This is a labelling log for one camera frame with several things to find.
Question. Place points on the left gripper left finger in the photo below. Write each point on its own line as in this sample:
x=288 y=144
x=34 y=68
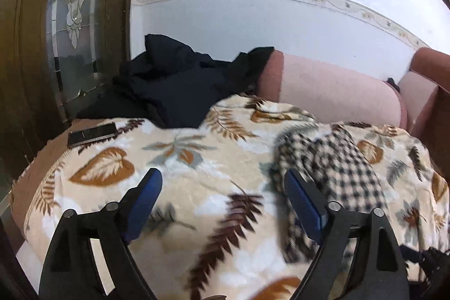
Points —
x=136 y=205

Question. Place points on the black beige checkered garment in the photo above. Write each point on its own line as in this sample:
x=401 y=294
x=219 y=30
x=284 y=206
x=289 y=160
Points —
x=338 y=169

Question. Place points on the black clothing pile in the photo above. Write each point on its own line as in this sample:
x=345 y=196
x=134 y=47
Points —
x=173 y=86

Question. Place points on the wooden door with glass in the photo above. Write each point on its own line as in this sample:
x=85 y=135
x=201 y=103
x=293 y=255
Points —
x=57 y=56

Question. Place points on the pink sofa backrest cushion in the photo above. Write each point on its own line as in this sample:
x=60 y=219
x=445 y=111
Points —
x=331 y=93

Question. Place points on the black smartphone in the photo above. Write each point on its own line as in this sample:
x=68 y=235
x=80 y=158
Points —
x=90 y=135

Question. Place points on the cream leaf-pattern fleece blanket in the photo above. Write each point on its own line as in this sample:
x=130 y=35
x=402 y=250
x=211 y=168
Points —
x=219 y=224

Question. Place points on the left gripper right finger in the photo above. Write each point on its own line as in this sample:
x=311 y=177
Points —
x=308 y=204

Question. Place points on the pink sofa side cushion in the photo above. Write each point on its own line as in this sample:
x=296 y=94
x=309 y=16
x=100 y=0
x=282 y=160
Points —
x=424 y=89

